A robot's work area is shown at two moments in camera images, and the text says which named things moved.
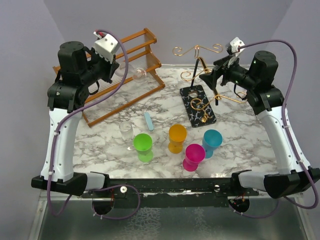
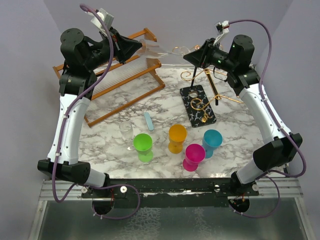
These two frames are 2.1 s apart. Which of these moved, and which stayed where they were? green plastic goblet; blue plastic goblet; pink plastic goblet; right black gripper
Moved: right black gripper
Stayed: pink plastic goblet; blue plastic goblet; green plastic goblet
